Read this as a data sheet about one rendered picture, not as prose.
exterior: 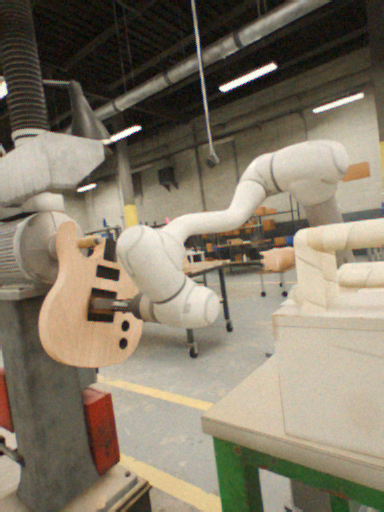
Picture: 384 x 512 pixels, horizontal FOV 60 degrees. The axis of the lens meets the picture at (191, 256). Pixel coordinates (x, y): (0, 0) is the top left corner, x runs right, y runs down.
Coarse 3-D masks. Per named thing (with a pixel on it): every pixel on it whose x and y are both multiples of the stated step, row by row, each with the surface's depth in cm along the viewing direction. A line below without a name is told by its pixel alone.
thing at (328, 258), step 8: (320, 256) 50; (328, 256) 49; (328, 264) 49; (328, 272) 49; (336, 272) 50; (328, 280) 49; (336, 280) 50; (328, 288) 50; (336, 288) 50; (328, 296) 50; (336, 296) 50
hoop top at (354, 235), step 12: (312, 228) 43; (324, 228) 42; (336, 228) 41; (348, 228) 40; (360, 228) 39; (372, 228) 38; (300, 240) 43; (312, 240) 42; (324, 240) 41; (336, 240) 40; (348, 240) 40; (360, 240) 39; (372, 240) 38
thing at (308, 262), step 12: (300, 252) 43; (312, 252) 43; (300, 264) 43; (312, 264) 43; (300, 276) 44; (312, 276) 43; (300, 288) 44; (312, 288) 43; (324, 288) 43; (312, 300) 43; (324, 300) 43; (312, 312) 43
